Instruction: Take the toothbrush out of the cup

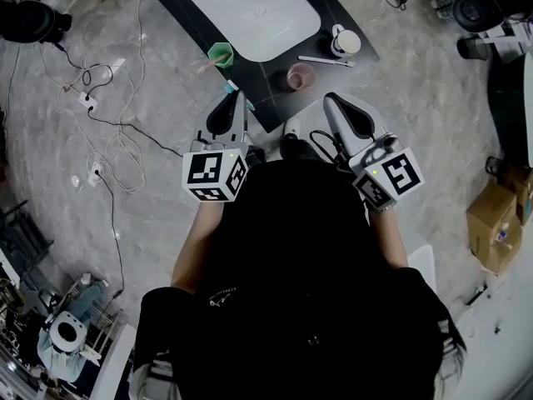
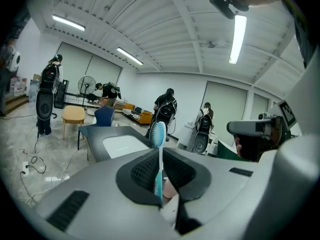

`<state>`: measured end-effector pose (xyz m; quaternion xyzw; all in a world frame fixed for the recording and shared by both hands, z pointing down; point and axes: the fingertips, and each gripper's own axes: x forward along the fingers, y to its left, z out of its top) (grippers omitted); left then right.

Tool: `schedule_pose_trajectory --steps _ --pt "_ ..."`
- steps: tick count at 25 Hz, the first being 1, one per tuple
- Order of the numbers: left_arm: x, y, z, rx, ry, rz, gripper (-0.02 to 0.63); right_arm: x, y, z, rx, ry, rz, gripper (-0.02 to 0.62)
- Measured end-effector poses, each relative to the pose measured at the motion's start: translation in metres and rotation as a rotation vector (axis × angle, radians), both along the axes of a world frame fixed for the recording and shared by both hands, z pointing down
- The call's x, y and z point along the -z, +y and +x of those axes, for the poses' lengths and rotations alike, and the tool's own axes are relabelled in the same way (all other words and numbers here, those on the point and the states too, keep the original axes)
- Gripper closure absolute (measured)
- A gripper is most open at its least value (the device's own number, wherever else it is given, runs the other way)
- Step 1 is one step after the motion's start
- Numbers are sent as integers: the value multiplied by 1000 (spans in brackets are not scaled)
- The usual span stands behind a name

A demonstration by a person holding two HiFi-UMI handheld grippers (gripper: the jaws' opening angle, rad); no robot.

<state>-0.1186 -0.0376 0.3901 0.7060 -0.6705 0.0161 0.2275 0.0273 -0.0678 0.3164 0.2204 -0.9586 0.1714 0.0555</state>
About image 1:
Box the green cup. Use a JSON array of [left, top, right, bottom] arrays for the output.
[[207, 42, 235, 70]]

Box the teal toothpaste tube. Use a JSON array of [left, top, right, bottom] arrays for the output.
[[224, 79, 256, 110]]

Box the white toothbrush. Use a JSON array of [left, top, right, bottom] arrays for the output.
[[297, 55, 356, 68]]

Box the large cardboard box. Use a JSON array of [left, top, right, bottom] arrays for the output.
[[466, 181, 524, 277]]

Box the black floor cable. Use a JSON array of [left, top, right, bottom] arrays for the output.
[[49, 42, 184, 308]]

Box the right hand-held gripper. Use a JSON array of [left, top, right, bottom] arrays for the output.
[[323, 92, 425, 213]]

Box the white power strip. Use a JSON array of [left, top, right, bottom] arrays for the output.
[[77, 91, 100, 113], [87, 161, 106, 188]]

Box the white cabinet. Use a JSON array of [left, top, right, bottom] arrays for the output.
[[94, 322, 139, 400]]

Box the person's black trouser leg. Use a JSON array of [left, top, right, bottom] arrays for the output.
[[277, 133, 320, 164]]

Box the person's black shirt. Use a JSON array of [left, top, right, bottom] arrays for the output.
[[132, 156, 467, 400]]

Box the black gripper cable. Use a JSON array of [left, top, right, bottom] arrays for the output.
[[308, 129, 351, 165]]

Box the white floor cable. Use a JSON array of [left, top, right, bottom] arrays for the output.
[[39, 0, 147, 195]]

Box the person's left forearm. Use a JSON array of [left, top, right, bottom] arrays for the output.
[[169, 200, 226, 295]]

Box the person's right forearm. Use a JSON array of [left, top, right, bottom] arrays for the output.
[[368, 206, 409, 273]]

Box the black round device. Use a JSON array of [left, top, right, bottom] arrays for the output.
[[452, 0, 506, 32]]

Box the black office chair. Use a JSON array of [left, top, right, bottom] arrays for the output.
[[0, 0, 73, 46]]

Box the pink transparent cup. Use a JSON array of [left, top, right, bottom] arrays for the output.
[[286, 62, 316, 93]]

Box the white sink basin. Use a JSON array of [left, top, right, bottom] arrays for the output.
[[187, 0, 322, 63]]

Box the pink toothbrush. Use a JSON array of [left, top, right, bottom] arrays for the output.
[[198, 52, 230, 75]]

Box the white mug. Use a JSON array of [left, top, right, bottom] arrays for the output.
[[330, 23, 361, 58]]

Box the small cardboard box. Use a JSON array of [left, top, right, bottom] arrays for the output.
[[504, 164, 533, 227]]

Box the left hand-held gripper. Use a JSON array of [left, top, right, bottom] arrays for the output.
[[182, 91, 251, 203]]

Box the black metal rack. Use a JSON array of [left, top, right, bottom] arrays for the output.
[[0, 199, 56, 293]]

